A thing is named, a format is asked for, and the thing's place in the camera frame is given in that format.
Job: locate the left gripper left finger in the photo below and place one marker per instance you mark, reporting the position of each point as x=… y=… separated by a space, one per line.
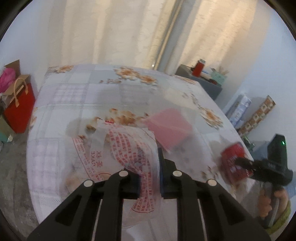
x=92 y=212

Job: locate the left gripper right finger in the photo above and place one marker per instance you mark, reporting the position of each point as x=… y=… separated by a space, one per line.
x=206 y=211

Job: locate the red printed plastic bag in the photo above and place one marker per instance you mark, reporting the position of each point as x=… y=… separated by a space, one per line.
x=112 y=148

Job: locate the pink foam sheet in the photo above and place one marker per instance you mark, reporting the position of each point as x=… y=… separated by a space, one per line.
x=169 y=126

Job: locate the green fuzzy sleeve forearm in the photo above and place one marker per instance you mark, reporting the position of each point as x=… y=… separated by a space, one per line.
x=281 y=222

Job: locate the person's right hand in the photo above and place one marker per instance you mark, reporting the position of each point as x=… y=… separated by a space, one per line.
x=264 y=203

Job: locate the patterned flat box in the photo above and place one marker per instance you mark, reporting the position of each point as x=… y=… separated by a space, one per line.
x=257 y=117

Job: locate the white blue package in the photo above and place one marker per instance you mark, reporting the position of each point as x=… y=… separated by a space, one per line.
x=236 y=111

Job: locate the floral tablecloth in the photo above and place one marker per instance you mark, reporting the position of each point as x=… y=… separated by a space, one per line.
x=91 y=121

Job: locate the grey cabinet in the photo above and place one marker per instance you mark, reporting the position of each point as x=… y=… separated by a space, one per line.
x=212 y=90

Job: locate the teal box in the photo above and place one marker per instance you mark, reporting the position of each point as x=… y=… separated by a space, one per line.
x=219 y=78

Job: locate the red canister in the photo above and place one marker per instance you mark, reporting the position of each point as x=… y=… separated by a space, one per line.
x=198 y=68

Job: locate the red gift bag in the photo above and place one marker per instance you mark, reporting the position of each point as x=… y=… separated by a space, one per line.
x=19 y=110

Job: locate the pink bag in carton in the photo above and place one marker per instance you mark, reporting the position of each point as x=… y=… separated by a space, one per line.
x=9 y=73

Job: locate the cream window curtain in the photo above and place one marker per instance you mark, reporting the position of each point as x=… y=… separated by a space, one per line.
x=148 y=34

